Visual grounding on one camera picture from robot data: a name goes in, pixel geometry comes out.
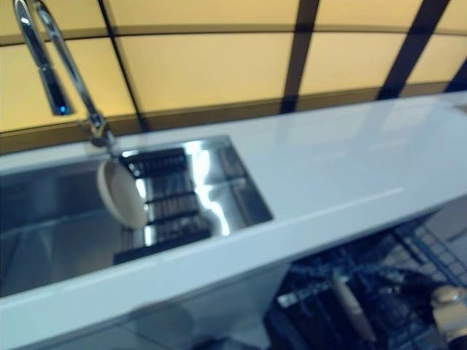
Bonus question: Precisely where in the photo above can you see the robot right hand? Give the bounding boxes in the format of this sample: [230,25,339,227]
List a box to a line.
[430,286,467,338]

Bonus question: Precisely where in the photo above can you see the beige round plate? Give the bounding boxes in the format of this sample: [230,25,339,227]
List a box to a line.
[331,275,377,342]
[96,158,149,230]

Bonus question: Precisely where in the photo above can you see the black built-in dishwasher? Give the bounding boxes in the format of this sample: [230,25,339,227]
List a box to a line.
[264,209,467,350]

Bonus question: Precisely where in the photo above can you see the narrow white cabinet door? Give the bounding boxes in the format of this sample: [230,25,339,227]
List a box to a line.
[54,260,293,350]

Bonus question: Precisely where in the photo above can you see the black roll-up sink drying rack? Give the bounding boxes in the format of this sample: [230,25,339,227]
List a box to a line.
[112,147,215,265]

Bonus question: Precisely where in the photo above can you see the stainless steel kitchen sink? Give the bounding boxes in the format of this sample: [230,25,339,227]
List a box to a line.
[0,134,274,298]

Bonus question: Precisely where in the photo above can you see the chrome pull-down kitchen faucet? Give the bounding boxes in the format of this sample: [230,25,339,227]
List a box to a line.
[12,0,118,161]

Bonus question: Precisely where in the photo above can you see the black wire dishwasher rack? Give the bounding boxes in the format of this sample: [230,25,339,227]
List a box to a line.
[392,214,467,289]
[266,247,467,350]

